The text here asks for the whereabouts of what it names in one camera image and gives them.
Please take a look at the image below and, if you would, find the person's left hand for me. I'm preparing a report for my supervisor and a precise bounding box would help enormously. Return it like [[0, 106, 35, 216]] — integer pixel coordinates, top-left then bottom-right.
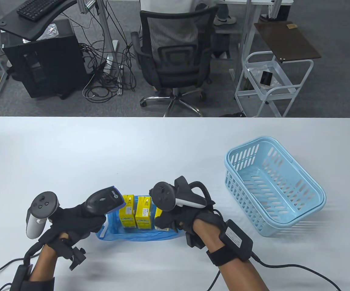
[[38, 203, 107, 254]]

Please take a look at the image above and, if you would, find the person's right hand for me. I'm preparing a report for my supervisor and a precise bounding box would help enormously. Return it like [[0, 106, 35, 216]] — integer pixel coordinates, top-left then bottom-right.
[[154, 207, 225, 236]]

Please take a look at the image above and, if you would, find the yellow chrysanthemum tea package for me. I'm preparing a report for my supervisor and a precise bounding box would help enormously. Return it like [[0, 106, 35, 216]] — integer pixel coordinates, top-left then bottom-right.
[[135, 196, 153, 230], [154, 206, 178, 233], [119, 195, 136, 229]]

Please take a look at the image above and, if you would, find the black blue barcode scanner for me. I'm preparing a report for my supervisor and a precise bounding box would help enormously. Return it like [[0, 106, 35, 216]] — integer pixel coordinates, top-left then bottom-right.
[[85, 186, 124, 218]]

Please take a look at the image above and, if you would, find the blue plastic bag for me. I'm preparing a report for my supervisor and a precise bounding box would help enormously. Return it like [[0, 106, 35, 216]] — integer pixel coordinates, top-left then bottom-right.
[[96, 195, 183, 242]]

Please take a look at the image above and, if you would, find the person's right forearm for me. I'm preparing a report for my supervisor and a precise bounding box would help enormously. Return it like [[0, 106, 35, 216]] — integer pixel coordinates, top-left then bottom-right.
[[193, 220, 269, 291]]

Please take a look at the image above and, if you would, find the person's left forearm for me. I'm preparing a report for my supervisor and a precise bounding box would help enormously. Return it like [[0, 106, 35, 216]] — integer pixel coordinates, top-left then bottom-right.
[[29, 232, 69, 282]]

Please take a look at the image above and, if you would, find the black white tracking controller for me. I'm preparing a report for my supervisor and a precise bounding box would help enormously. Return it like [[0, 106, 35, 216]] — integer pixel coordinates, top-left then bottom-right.
[[149, 176, 215, 212], [26, 192, 61, 240]]

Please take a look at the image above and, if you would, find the black wrist sensor box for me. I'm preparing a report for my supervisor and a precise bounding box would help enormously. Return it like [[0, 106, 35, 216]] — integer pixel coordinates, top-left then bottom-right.
[[219, 220, 254, 262], [10, 264, 34, 291]]

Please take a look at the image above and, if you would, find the light blue plastic basket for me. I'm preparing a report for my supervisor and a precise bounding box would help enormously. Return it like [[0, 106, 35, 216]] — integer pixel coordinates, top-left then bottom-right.
[[224, 136, 326, 237]]

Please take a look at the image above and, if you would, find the black mesh office chair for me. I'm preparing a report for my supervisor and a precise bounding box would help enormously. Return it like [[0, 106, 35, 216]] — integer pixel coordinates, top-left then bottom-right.
[[132, 6, 219, 118]]

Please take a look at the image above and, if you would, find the black computer tower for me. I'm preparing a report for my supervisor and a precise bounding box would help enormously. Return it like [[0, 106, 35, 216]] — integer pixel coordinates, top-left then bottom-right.
[[3, 34, 89, 100]]

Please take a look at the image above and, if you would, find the black open box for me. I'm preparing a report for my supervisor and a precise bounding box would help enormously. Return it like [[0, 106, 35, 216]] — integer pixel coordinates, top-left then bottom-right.
[[213, 33, 233, 60]]

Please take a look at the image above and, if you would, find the white metal cart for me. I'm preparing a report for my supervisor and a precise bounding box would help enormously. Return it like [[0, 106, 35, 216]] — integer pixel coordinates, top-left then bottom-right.
[[234, 51, 314, 118]]

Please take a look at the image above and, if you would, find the clear plastic bag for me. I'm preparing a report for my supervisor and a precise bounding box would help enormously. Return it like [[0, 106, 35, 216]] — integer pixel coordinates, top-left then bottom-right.
[[37, 24, 60, 41]]

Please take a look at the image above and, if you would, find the grey metal desk leg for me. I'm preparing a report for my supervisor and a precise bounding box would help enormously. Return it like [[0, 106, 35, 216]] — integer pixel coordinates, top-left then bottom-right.
[[96, 0, 119, 73], [234, 0, 251, 79]]

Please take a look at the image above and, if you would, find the black keyboard shelf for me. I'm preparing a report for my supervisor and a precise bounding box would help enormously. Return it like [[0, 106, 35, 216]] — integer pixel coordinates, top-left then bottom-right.
[[0, 0, 78, 41]]

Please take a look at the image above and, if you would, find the dark brown board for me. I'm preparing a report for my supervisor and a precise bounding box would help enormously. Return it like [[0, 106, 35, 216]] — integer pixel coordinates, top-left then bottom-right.
[[254, 21, 321, 63]]

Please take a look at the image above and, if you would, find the black keyboard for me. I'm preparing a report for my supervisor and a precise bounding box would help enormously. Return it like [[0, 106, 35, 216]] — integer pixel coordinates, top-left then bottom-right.
[[17, 0, 69, 22]]

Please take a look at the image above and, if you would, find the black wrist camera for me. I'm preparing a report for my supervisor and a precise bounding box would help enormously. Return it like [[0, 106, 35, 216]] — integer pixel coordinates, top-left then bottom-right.
[[185, 232, 205, 249], [60, 238, 87, 271]]

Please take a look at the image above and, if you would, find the black wrist strap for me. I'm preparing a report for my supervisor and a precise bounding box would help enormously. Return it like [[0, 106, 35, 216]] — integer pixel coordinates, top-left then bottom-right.
[[206, 247, 251, 266], [20, 276, 56, 291]]

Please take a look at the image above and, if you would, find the black cable tangle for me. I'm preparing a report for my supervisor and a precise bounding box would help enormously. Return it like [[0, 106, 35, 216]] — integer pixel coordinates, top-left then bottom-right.
[[79, 0, 137, 103]]

